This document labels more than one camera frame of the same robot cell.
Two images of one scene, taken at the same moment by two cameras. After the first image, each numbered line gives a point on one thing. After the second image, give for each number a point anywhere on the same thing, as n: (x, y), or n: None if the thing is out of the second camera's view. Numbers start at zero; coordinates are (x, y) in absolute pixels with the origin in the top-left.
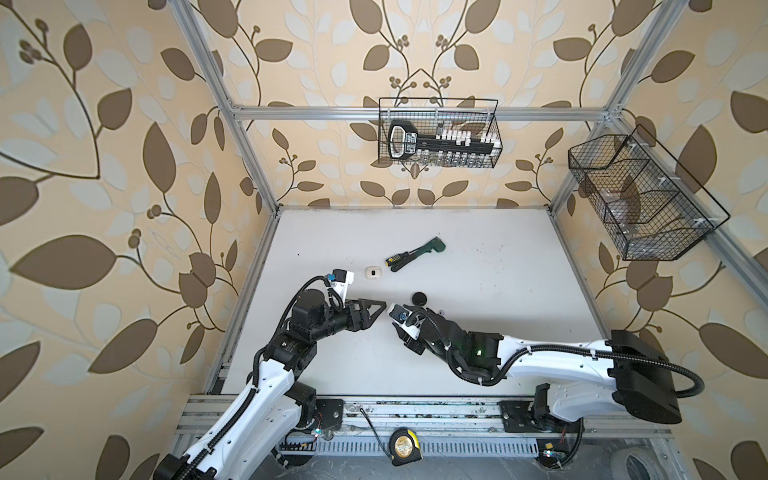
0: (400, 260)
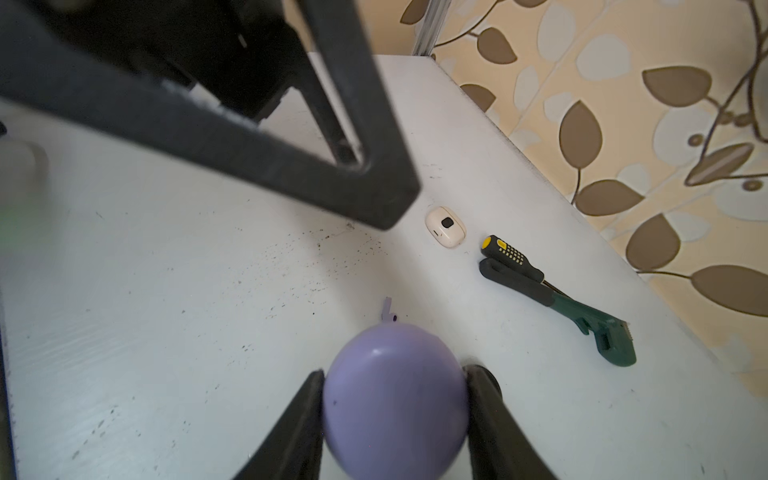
0: (502, 262)
